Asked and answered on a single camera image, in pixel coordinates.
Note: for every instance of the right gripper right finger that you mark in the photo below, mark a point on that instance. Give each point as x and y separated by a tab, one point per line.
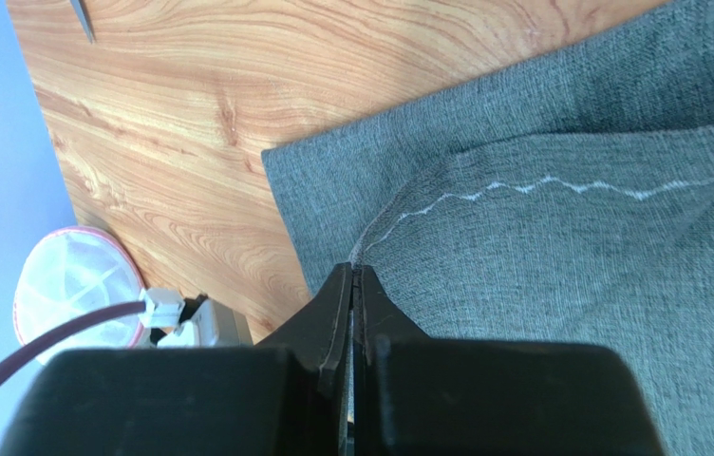
375	316

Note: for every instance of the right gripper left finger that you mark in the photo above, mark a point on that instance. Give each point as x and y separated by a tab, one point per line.
316	341

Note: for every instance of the grey stitched cloth napkin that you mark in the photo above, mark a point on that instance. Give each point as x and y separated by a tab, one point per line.
566	198

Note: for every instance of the white mesh laundry bag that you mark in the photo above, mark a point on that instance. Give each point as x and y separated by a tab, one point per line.
71	272

